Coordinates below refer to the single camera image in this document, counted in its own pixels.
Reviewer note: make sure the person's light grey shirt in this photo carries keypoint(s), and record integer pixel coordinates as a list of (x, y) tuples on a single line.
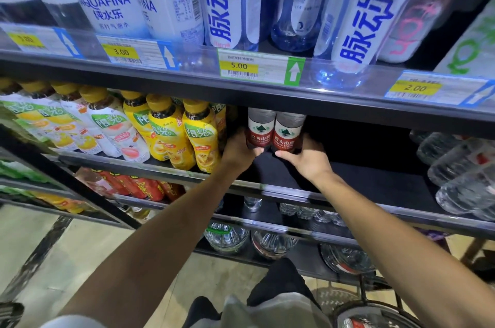
[(278, 312)]

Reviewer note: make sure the person's right forearm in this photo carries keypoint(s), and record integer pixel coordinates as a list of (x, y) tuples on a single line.
[(406, 254)]

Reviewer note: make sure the row of small clear water bottles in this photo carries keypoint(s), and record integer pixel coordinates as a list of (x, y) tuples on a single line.
[(301, 212)]

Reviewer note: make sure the person's right hand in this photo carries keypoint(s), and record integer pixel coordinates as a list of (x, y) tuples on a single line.
[(313, 163)]

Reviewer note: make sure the person's left forearm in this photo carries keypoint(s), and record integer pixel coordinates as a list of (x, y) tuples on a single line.
[(154, 254)]

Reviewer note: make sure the red cap water bottle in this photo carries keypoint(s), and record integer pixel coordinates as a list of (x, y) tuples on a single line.
[(261, 126), (288, 130)]

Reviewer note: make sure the black shopping basket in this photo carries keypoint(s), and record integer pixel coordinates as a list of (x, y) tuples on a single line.
[(371, 305)]

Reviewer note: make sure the row of yellow cap tea bottles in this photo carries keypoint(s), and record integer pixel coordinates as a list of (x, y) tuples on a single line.
[(116, 126)]

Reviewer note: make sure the pink label drink bottle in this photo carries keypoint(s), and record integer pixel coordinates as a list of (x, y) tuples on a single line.
[(417, 22)]

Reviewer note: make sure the row of dark blue drink bottles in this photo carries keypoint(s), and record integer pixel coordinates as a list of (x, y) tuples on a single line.
[(301, 3)]

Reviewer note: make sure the green label clear drink bottle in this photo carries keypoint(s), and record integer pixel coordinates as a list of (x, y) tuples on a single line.
[(472, 49)]

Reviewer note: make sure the row of red wrapped drink bottles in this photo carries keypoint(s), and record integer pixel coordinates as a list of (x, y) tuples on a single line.
[(135, 186)]

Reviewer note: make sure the person's left hand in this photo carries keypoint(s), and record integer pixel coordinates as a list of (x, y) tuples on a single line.
[(238, 154)]

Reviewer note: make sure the cluster of white cap bottles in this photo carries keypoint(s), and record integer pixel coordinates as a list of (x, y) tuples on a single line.
[(456, 173)]

